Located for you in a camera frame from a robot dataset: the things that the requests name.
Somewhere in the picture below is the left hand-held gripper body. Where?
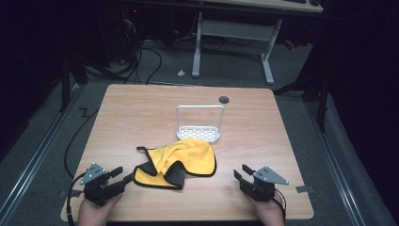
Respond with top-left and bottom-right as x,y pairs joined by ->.
79,162 -> 126,207

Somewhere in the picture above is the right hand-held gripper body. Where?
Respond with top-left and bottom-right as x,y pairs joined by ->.
239,166 -> 290,202

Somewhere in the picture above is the yellow and grey cloth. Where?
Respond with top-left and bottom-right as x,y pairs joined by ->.
132,137 -> 218,191

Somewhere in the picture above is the white wire rack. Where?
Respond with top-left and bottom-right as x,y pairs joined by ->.
175,104 -> 226,144

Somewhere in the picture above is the person's left hand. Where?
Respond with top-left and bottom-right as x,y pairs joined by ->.
77,192 -> 124,226

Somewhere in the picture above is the person's right hand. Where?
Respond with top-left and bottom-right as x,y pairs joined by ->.
244,191 -> 286,226

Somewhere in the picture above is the black metal stand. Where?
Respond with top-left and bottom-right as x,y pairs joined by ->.
272,71 -> 334,134
58,53 -> 89,114

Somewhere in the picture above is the white-framed desk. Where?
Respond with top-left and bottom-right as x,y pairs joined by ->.
191,0 -> 324,86

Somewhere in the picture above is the dark computer tower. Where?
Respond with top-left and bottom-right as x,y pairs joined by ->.
120,6 -> 143,64

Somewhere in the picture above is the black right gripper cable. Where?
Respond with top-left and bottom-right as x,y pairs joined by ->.
275,187 -> 288,224

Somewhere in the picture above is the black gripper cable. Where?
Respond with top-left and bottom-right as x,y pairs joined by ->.
275,187 -> 288,224
65,171 -> 87,226

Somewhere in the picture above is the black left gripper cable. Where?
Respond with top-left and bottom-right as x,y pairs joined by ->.
65,171 -> 87,226

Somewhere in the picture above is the black floor cable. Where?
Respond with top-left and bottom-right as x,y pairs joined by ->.
63,106 -> 100,180

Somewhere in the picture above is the metal floor rail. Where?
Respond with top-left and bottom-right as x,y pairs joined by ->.
305,103 -> 367,226
0,84 -> 84,220

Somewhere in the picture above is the bundle of black cables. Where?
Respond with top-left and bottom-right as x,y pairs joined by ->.
84,39 -> 164,86

